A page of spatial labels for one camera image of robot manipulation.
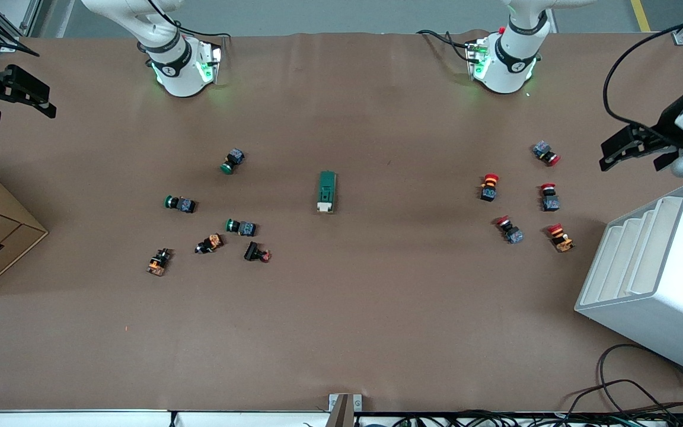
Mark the red emergency button blue block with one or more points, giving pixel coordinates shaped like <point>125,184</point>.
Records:
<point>550,203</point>
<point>543,150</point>
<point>513,234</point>

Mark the green load switch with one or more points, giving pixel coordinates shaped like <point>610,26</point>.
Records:
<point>326,187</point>

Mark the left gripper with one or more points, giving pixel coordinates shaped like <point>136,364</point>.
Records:
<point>666,127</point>

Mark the black push button red block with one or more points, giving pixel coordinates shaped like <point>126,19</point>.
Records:
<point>254,252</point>

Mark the white table edge rail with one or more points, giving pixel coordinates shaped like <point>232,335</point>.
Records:
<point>80,420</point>

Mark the black push button orange block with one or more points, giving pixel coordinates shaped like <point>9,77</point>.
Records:
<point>211,242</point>
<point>158,263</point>

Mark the red emergency button orange block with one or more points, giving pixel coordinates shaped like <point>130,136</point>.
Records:
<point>562,242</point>

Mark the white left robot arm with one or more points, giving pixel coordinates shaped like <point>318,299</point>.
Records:
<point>507,71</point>

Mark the brown paper table cover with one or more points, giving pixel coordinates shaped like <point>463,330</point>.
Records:
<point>377,296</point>

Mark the green push button blue block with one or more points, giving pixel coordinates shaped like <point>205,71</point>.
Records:
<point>233,159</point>
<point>184,205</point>
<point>246,228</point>

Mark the white slotted rack bin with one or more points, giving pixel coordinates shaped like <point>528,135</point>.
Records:
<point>673,320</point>

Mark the metal table edge bracket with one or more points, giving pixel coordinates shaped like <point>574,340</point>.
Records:
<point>334,403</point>

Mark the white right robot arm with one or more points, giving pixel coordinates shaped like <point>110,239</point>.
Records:
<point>181,77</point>

